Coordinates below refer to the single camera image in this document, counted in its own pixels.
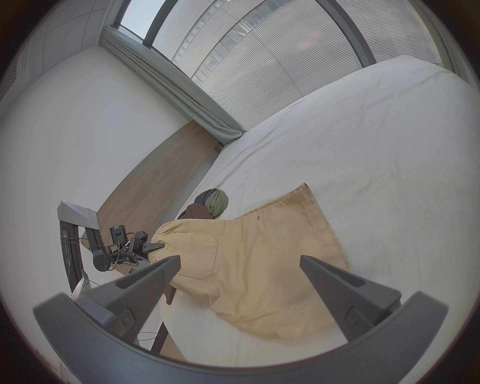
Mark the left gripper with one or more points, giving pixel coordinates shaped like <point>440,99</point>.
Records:
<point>138,250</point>

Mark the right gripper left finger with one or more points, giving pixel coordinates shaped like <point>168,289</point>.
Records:
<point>142,287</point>

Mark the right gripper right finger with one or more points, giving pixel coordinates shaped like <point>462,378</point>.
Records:
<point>348,296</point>

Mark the beige shorts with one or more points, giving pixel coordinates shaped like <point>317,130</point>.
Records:
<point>255,270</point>

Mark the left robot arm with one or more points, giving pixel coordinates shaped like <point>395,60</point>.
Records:
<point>77,215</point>

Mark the pile of clothes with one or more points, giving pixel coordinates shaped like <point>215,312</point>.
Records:
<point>215,202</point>

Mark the bed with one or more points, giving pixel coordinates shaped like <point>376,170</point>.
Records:
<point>375,150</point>

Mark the grey-green curtain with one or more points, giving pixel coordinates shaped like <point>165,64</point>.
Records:
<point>176,86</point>

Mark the window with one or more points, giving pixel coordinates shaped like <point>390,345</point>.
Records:
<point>285,45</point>

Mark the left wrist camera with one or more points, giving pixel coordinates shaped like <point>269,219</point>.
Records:
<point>141,237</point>

